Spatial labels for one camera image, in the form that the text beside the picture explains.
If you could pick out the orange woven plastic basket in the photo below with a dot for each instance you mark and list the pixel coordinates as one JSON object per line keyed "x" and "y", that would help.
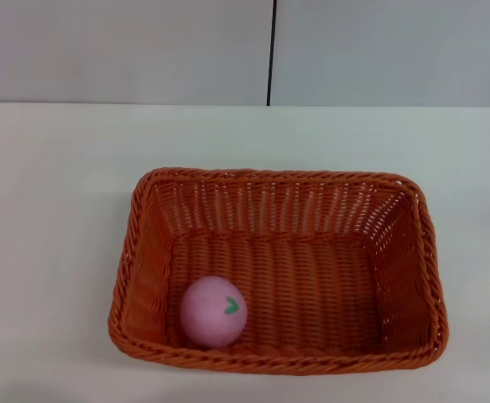
{"x": 312, "y": 273}

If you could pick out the pink toy peach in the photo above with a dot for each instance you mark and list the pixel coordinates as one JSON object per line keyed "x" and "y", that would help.
{"x": 207, "y": 315}

